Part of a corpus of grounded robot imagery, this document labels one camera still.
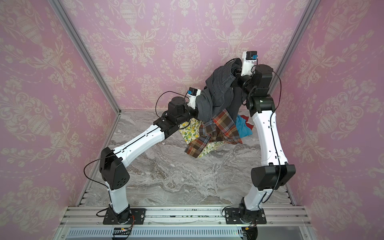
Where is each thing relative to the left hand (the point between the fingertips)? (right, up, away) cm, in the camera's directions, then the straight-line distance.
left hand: (207, 105), depth 74 cm
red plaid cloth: (+9, -11, +11) cm, 18 cm away
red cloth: (+35, -11, +37) cm, 52 cm away
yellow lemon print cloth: (-10, -14, +32) cm, 36 cm away
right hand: (+11, +16, -8) cm, 21 cm away
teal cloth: (+28, -14, +31) cm, 44 cm away
